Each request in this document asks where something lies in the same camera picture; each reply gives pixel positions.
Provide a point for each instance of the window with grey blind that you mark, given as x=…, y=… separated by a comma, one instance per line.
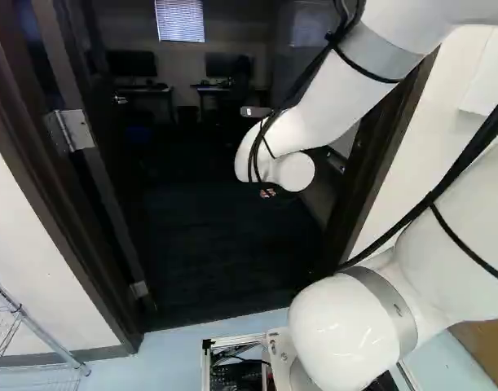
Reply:
x=179, y=20

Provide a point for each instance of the dark brown hinged door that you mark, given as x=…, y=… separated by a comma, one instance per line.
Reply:
x=95, y=183

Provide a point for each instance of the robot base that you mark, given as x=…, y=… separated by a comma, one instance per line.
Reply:
x=232, y=366

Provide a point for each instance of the black computer monitor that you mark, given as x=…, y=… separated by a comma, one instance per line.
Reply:
x=221, y=65
x=130, y=64

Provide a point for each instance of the dark office desk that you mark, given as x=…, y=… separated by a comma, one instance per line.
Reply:
x=210, y=87
x=144, y=90

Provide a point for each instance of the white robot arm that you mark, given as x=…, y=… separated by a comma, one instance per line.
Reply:
x=314, y=102

